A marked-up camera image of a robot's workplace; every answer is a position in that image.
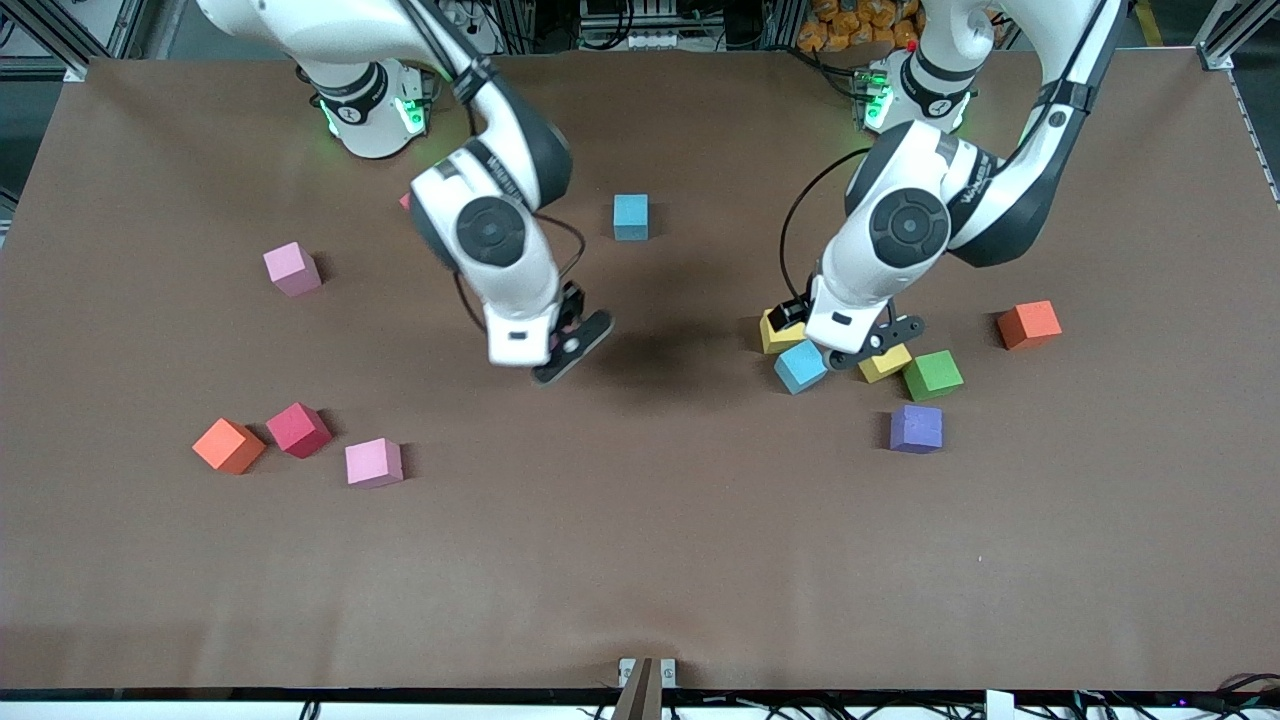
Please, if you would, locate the yellow foam cube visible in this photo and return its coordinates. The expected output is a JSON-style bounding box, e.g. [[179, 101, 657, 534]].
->
[[858, 343, 914, 385], [759, 305, 809, 355]]

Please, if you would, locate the pink foam cube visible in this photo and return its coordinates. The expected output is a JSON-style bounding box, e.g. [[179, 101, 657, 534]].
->
[[345, 437, 405, 490], [263, 241, 323, 299]]

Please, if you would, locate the orange snack bag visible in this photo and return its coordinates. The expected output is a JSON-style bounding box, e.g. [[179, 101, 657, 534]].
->
[[797, 0, 921, 53]]

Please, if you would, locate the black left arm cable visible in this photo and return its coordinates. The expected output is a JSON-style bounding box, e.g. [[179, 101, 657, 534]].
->
[[778, 0, 1126, 306]]

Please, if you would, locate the aluminium frame rail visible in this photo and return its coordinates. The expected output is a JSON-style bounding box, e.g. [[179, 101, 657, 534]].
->
[[610, 657, 664, 720]]

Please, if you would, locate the green foam cube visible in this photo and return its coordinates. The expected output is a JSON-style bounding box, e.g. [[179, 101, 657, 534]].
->
[[902, 350, 965, 403]]

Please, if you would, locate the orange foam cube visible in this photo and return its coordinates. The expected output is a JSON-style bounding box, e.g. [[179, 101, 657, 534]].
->
[[996, 300, 1063, 352], [192, 417, 266, 476]]

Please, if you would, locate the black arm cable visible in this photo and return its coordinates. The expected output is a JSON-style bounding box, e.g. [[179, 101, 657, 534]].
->
[[778, 0, 1126, 306], [400, 0, 589, 336]]

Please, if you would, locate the black cable bundle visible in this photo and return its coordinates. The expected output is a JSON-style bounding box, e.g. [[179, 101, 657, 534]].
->
[[1060, 672, 1280, 720]]

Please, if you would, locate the silver camera pole bracket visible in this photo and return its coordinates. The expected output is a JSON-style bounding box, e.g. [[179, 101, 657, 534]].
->
[[617, 656, 678, 691]]

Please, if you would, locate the white equipment box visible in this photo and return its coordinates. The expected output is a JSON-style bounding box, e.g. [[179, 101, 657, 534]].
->
[[578, 0, 701, 51]]

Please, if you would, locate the purple foam cube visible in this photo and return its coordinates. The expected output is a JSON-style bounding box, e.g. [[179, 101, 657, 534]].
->
[[889, 404, 944, 456]]

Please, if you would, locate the silver aluminium frame post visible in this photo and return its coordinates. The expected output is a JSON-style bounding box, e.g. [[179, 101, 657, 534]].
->
[[1193, 0, 1280, 73], [0, 0, 151, 83]]

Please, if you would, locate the brown table mat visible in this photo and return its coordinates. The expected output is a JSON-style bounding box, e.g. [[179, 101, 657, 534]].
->
[[0, 48, 1280, 693]]

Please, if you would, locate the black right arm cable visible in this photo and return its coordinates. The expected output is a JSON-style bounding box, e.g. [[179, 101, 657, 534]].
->
[[400, 0, 589, 336]]

